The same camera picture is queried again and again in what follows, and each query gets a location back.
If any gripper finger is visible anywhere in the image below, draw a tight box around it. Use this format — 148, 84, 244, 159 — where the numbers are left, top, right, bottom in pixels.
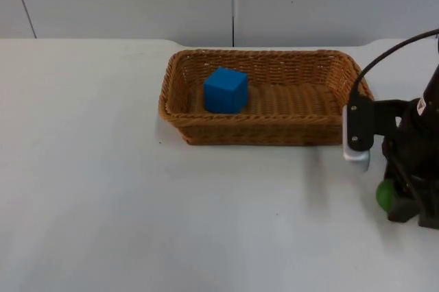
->
417, 184, 439, 230
383, 154, 421, 223

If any black cable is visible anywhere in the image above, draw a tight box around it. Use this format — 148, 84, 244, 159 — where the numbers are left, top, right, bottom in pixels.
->
349, 29, 439, 98

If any blue cube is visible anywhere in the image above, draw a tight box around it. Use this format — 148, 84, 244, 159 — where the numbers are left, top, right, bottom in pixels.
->
203, 67, 249, 115

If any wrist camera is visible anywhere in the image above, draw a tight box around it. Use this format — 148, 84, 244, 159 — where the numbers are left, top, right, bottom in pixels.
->
342, 90, 375, 173

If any brown wicker basket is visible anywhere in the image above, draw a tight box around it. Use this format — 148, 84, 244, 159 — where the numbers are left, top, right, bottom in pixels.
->
158, 49, 375, 147

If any green ball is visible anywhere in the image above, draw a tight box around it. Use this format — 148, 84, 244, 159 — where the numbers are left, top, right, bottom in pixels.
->
375, 179, 399, 212

